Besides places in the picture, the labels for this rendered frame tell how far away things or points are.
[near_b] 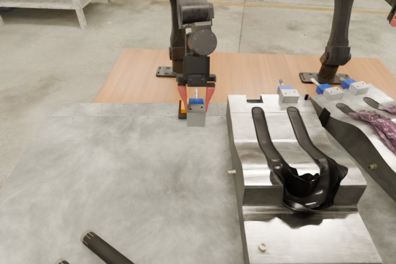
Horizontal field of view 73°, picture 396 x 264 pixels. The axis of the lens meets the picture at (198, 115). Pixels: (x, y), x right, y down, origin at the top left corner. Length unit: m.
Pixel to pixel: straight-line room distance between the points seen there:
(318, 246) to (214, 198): 0.26
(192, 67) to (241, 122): 0.27
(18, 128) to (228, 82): 1.77
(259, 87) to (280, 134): 0.35
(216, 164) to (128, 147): 0.27
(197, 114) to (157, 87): 0.40
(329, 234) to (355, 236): 0.05
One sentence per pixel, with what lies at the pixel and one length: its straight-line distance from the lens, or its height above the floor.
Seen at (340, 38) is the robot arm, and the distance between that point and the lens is 1.13.
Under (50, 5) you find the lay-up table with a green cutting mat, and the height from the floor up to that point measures 0.26.
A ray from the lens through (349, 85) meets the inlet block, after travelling 1.09.
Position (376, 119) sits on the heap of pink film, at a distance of 0.90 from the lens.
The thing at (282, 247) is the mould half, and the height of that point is 0.86.
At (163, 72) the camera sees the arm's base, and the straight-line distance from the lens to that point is 1.14.
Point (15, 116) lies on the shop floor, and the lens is 2.56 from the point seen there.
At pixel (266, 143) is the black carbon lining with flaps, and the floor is 0.88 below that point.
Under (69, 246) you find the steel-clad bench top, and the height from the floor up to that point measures 0.80.
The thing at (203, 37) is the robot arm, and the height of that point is 1.16.
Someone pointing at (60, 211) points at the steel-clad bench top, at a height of 0.80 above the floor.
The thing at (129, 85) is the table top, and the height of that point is 0.80.
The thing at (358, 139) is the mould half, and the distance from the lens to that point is 0.88.
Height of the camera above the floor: 1.42
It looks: 42 degrees down
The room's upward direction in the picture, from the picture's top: straight up
